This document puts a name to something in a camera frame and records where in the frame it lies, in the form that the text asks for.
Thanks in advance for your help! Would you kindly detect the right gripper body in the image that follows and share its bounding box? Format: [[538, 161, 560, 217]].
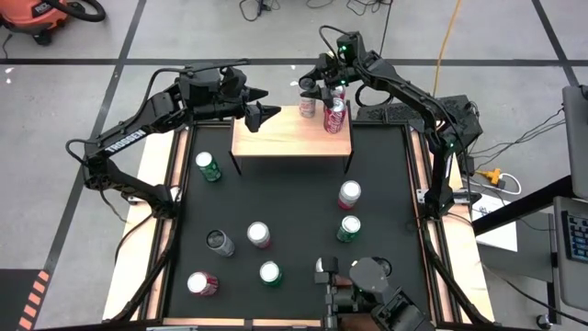
[[311, 48, 364, 88]]

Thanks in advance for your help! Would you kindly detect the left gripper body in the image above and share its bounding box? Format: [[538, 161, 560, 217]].
[[176, 68, 249, 120]]

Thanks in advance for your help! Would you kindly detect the wooden shelf with black legs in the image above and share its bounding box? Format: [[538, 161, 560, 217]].
[[228, 99, 355, 177]]

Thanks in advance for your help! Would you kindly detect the green Sprite can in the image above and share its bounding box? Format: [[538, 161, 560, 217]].
[[258, 260, 284, 288], [194, 151, 222, 183], [335, 214, 362, 244]]

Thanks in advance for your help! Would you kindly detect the black table mat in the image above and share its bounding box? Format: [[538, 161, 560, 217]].
[[164, 120, 433, 323]]

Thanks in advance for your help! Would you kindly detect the red and white soda can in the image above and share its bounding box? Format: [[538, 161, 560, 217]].
[[187, 270, 220, 297]]

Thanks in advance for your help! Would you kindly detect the orange power plug adapter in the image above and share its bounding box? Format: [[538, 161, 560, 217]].
[[475, 167, 506, 189]]

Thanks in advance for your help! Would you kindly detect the orange shop vacuum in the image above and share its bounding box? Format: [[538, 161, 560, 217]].
[[0, 0, 70, 47]]

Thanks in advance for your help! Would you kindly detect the white paper sheet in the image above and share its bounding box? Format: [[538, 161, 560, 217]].
[[470, 195, 519, 253]]

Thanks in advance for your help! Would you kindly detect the black desk beam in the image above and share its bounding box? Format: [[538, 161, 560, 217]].
[[471, 174, 575, 236]]

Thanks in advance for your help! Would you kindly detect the grey monitor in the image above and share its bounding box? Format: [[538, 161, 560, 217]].
[[560, 84, 588, 201]]

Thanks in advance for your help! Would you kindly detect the orange striped black floor mat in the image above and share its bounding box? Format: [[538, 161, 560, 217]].
[[0, 268, 51, 331]]

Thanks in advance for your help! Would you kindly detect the dark keyboard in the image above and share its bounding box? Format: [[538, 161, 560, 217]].
[[560, 210, 588, 264]]

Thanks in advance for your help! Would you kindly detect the grey desk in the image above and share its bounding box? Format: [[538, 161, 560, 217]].
[[477, 195, 588, 314]]

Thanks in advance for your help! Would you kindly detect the black aluminium table frame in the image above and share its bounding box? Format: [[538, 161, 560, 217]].
[[107, 103, 495, 331]]

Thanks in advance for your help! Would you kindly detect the thin black coiled cable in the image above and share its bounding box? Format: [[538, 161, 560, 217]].
[[354, 0, 396, 109]]

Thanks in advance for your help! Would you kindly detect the black floor cable bundle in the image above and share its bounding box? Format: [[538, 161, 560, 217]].
[[237, 0, 284, 23]]

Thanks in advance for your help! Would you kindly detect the yellow extension cord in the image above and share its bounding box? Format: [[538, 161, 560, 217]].
[[431, 0, 463, 100]]

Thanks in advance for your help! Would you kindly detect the black vacuum hose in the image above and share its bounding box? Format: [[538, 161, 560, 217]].
[[43, 0, 107, 24]]

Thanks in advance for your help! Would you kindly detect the black cable conduit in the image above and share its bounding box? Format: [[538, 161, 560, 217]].
[[109, 213, 180, 323], [420, 215, 488, 325]]

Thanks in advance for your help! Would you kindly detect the white cable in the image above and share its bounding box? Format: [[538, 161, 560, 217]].
[[498, 172, 524, 197]]

